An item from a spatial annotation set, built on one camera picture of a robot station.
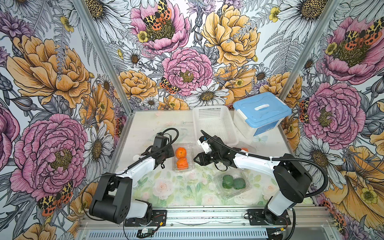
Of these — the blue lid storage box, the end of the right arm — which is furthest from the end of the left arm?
the blue lid storage box

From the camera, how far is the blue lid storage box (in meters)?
0.96

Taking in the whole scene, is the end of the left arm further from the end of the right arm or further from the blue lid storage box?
the blue lid storage box
